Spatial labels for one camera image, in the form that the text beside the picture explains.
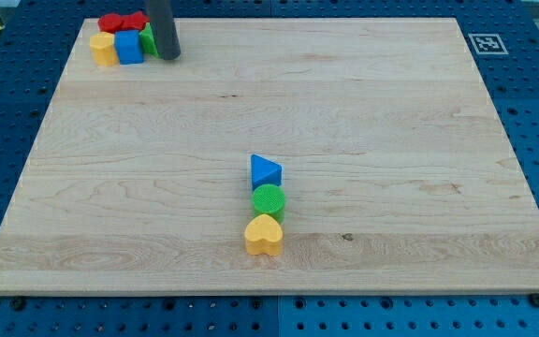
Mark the white fiducial marker tag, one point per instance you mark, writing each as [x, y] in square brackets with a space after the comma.
[487, 44]

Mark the yellow rounded block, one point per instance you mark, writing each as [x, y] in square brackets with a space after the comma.
[102, 45]

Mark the blue triangle block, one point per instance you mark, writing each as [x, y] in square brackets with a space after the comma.
[264, 171]

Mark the blue cube block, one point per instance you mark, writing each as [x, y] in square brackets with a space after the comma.
[127, 46]

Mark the green block behind pusher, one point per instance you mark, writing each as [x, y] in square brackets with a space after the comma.
[147, 41]

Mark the green cylinder block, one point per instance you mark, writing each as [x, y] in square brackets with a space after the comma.
[269, 199]

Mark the black bolt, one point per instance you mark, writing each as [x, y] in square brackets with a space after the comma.
[17, 304]
[533, 299]

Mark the black bolt right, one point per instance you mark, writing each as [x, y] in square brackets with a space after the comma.
[533, 299]

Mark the wooden board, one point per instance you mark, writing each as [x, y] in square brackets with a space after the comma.
[398, 176]

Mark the yellow heart block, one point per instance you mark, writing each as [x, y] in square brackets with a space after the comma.
[264, 235]

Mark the black bolt left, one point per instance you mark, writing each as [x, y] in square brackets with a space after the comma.
[17, 304]

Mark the red cylinder block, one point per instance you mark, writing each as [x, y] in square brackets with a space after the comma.
[110, 23]

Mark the red star block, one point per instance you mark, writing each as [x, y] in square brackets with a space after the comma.
[135, 21]

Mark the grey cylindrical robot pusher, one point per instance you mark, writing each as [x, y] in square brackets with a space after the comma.
[164, 28]

